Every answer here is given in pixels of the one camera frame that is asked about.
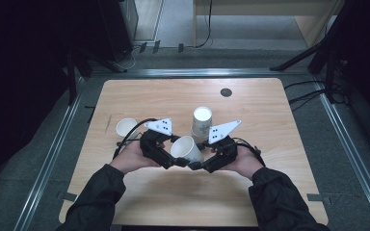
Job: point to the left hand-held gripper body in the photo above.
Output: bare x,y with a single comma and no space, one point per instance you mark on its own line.
154,149

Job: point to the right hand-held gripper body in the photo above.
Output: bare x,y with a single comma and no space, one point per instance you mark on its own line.
224,154

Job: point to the white floral paper cup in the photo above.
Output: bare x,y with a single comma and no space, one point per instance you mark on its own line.
186,149
125,126

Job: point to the stack of white cups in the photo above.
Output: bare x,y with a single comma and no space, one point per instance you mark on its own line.
202,120

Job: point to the person's right hand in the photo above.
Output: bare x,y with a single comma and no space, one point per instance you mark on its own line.
247,163

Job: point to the person's left hand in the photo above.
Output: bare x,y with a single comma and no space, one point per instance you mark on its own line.
130,160

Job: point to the black round table grommet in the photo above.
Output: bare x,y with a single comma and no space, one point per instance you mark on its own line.
226,92

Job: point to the black tape strip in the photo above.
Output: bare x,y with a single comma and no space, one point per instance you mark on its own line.
90,113

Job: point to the grey tape strip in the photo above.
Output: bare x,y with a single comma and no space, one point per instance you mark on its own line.
68,196
318,198

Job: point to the black metal stand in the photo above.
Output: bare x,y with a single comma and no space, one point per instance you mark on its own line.
72,77

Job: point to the black computer tower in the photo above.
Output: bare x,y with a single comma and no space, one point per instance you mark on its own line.
115,29

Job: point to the black tripod stand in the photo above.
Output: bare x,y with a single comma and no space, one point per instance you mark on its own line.
305,56

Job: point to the dark curtain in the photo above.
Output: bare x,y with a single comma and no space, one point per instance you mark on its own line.
369,64
19,80

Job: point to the light wooden desk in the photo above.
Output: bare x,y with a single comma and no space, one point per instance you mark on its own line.
311,22

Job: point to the metal floor rail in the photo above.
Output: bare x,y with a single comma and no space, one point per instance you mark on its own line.
49,160
350,141
199,72

